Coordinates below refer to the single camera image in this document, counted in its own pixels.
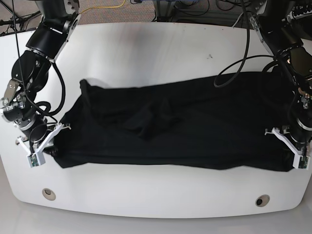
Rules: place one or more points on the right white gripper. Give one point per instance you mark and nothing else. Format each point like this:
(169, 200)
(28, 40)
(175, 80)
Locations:
(36, 132)

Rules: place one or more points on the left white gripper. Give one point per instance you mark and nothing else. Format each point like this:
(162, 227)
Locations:
(296, 135)

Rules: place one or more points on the black T-shirt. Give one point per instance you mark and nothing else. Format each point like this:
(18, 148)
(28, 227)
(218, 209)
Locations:
(188, 123)

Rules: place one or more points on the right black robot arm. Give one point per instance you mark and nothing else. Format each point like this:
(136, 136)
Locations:
(30, 71)

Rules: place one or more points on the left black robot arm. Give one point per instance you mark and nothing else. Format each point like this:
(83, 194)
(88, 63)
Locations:
(287, 58)

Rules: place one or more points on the black tripod stand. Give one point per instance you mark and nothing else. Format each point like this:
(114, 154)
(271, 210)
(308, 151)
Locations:
(22, 21)

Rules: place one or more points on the white power strip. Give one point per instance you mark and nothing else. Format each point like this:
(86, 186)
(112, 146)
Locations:
(299, 12)

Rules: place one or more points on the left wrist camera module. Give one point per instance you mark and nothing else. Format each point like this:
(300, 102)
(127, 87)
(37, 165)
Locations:
(301, 162)

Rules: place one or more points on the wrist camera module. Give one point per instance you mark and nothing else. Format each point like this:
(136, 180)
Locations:
(35, 160)
(301, 162)

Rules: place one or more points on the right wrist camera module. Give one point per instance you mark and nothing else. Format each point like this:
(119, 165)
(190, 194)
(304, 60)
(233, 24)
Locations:
(35, 160)

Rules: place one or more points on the left table cable grommet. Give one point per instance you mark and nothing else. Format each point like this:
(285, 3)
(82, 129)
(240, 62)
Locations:
(48, 194)

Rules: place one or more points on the table cable grommet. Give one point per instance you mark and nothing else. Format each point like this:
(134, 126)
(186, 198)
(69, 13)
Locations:
(262, 201)
(48, 194)

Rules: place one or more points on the right table cable grommet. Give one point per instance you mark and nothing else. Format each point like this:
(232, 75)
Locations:
(262, 201)

